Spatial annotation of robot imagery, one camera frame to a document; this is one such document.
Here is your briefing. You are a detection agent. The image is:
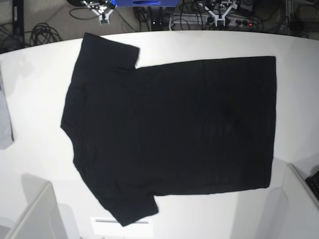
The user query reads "white cable grommet plate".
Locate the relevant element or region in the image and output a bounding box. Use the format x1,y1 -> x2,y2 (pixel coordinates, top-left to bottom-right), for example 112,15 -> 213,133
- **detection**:
91,217 -> 154,237

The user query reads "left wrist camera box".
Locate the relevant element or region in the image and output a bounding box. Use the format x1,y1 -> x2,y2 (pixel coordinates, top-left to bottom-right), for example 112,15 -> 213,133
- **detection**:
212,13 -> 227,26

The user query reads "blue box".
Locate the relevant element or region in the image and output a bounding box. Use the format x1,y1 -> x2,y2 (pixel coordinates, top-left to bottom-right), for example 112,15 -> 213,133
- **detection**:
115,0 -> 179,7

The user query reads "grey cloth at table edge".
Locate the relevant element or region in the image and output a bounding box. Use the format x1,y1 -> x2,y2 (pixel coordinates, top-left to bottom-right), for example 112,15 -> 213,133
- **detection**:
0,75 -> 14,150

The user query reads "black T-shirt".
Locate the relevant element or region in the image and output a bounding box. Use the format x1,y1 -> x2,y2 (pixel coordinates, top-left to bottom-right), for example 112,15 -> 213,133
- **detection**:
61,33 -> 277,226

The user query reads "white power strip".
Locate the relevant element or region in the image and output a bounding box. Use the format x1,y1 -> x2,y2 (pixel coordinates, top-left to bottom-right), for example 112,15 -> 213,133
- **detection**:
168,13 -> 259,29

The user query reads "black vertical post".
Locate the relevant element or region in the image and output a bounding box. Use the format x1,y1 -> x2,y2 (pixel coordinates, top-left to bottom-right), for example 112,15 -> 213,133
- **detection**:
12,0 -> 24,38

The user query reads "black keyboard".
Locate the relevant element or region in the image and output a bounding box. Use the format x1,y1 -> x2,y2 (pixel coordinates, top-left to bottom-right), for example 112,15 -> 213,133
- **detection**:
306,171 -> 319,199

